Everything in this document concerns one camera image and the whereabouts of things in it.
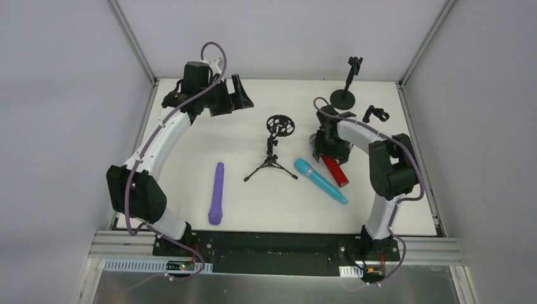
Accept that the red glitter microphone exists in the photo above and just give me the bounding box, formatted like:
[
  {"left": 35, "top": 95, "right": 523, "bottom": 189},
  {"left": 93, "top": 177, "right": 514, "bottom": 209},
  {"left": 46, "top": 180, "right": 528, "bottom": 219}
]
[{"left": 313, "top": 155, "right": 349, "bottom": 187}]

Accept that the teal toy microphone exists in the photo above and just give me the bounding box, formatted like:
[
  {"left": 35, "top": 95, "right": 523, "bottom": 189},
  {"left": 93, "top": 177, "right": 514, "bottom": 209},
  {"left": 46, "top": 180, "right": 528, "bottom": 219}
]
[{"left": 294, "top": 158, "right": 348, "bottom": 205}]

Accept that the black tripod shock-mount stand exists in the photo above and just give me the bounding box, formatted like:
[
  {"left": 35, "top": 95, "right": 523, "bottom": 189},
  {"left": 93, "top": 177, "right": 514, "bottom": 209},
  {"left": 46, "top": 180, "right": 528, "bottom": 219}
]
[{"left": 243, "top": 115, "right": 299, "bottom": 183}]

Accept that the purple toy microphone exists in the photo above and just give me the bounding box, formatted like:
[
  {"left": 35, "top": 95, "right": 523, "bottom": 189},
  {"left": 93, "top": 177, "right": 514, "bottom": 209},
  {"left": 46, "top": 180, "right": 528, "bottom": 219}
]
[{"left": 208, "top": 162, "right": 225, "bottom": 225}]

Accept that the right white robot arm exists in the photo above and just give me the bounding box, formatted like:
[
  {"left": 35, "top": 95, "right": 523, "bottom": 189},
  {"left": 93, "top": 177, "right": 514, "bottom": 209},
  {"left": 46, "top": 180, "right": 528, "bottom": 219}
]
[{"left": 313, "top": 111, "right": 422, "bottom": 255}]

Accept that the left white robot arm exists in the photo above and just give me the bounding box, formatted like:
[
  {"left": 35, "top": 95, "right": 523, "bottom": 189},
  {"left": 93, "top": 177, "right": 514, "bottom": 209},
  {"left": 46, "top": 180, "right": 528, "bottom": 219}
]
[{"left": 106, "top": 58, "right": 254, "bottom": 240}]

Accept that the black round-base mic stand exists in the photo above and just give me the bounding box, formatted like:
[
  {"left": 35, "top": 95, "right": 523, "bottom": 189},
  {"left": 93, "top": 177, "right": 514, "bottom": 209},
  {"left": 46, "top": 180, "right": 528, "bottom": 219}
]
[{"left": 330, "top": 56, "right": 363, "bottom": 110}]

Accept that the black tripod clip stand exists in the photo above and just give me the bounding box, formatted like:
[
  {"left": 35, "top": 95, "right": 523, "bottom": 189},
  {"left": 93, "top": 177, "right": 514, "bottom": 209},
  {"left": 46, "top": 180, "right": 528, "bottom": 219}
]
[{"left": 362, "top": 105, "right": 390, "bottom": 124}]

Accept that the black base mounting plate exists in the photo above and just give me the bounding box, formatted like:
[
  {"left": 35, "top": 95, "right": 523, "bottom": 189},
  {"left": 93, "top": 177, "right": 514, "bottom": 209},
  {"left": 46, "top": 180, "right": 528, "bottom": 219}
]
[{"left": 153, "top": 231, "right": 402, "bottom": 277}]

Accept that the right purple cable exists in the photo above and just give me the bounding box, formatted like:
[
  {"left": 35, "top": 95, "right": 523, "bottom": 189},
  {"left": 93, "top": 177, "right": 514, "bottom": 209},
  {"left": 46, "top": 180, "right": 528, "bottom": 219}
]
[{"left": 313, "top": 96, "right": 426, "bottom": 289}]

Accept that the purple cable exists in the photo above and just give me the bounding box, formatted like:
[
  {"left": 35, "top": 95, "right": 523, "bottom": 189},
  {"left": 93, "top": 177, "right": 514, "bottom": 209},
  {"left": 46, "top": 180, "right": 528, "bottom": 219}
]
[
  {"left": 313, "top": 96, "right": 426, "bottom": 289},
  {"left": 100, "top": 41, "right": 228, "bottom": 293}
]

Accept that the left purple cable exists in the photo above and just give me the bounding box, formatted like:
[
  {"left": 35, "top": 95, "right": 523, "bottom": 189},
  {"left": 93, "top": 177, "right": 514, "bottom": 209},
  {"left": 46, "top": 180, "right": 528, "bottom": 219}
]
[{"left": 100, "top": 41, "right": 228, "bottom": 293}]

